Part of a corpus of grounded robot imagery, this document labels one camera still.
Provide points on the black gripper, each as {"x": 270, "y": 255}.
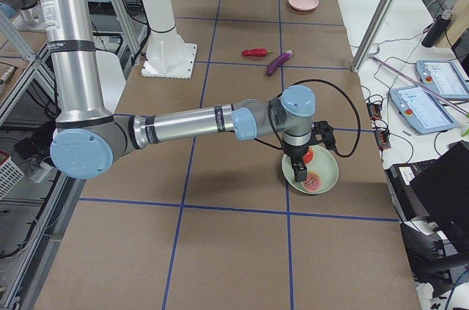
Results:
{"x": 295, "y": 152}

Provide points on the red pomegranate toy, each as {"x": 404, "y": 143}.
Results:
{"x": 309, "y": 156}

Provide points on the peach toy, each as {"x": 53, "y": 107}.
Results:
{"x": 313, "y": 182}

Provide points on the red chili pepper toy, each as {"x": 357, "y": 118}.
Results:
{"x": 256, "y": 52}

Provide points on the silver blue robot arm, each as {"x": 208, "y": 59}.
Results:
{"x": 26, "y": 14}
{"x": 90, "y": 138}

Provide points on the orange circuit board lower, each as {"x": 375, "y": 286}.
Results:
{"x": 382, "y": 139}

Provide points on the orange circuit board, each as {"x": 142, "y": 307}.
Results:
{"x": 374, "y": 110}
{"x": 382, "y": 139}

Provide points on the orange circuit board upper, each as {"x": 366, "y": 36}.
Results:
{"x": 374, "y": 110}

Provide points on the purple eggplant toy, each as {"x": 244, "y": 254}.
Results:
{"x": 278, "y": 62}

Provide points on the near teach pendant tablet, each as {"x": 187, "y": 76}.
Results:
{"x": 421, "y": 111}

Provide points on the teach pendant tablet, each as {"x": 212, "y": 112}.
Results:
{"x": 421, "y": 111}
{"x": 443, "y": 78}

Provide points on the black laptop computer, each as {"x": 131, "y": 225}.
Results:
{"x": 437, "y": 189}

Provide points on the pink plate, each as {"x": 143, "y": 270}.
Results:
{"x": 304, "y": 5}

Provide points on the far teach pendant tablet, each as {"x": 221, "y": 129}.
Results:
{"x": 443, "y": 78}

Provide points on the black water bottle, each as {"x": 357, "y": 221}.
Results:
{"x": 437, "y": 28}

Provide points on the white plastic chair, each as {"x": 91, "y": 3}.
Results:
{"x": 112, "y": 78}

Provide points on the white storage basket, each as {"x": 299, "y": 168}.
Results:
{"x": 11, "y": 174}

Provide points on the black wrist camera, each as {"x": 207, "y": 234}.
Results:
{"x": 322, "y": 133}

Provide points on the white pedestal column base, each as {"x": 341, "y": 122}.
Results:
{"x": 167, "y": 54}

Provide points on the aluminium frame post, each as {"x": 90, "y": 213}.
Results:
{"x": 371, "y": 33}

